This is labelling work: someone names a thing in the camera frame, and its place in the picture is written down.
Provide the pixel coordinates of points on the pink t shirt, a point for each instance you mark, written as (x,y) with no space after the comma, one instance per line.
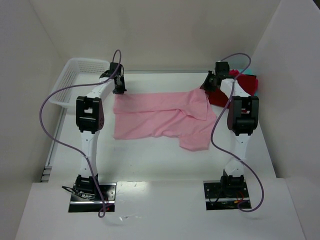
(187,116)

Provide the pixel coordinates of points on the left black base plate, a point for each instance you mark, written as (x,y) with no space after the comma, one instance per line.
(89,203)

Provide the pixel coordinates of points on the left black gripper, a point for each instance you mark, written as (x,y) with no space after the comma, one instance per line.
(119,86)

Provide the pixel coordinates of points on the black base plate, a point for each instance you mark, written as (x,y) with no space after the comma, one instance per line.
(226,199)
(89,203)

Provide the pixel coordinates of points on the white plastic basket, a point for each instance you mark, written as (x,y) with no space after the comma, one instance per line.
(77,71)

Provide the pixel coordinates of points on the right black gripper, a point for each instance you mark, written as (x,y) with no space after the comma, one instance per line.
(207,85)

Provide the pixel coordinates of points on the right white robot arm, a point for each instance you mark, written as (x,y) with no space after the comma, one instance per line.
(242,120)

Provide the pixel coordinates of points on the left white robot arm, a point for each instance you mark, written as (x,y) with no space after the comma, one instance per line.
(90,120)

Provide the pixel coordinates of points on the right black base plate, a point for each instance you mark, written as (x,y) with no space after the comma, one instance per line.
(226,199)

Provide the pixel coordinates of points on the teal t shirt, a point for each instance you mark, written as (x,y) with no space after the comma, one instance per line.
(247,71)

